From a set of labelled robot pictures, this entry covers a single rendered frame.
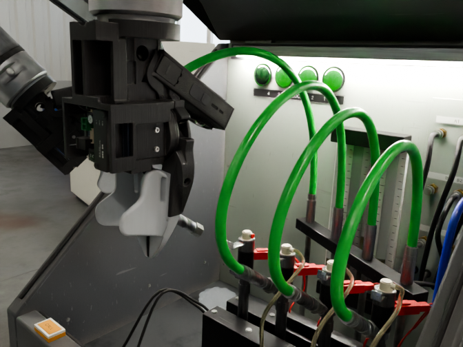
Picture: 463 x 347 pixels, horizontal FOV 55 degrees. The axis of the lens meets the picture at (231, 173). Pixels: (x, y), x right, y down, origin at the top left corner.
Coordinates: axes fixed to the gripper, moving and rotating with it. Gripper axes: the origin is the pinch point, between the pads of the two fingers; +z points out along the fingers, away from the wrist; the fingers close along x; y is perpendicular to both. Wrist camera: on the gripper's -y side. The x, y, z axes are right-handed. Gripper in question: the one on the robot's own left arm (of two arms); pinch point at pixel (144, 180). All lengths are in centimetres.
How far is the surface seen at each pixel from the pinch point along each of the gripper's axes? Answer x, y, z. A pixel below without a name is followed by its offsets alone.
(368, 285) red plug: 13.3, -10.7, 32.7
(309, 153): 21.7, -14.2, 9.0
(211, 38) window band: -488, -224, -5
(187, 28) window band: -526, -224, -36
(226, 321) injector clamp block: -2.4, 7.4, 26.8
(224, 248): 14.8, 0.3, 11.5
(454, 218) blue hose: 16.6, -26.4, 34.9
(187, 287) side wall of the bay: -41, 9, 32
